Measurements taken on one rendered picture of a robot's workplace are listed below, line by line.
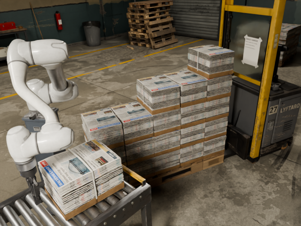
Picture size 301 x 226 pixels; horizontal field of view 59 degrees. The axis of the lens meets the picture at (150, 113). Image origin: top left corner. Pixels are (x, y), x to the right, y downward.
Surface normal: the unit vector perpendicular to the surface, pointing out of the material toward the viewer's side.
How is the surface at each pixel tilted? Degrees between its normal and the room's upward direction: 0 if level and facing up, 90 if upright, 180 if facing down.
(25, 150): 89
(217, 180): 0
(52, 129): 26
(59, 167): 2
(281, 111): 90
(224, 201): 0
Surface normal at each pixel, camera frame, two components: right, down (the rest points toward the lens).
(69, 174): -0.03, -0.89
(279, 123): 0.42, 0.40
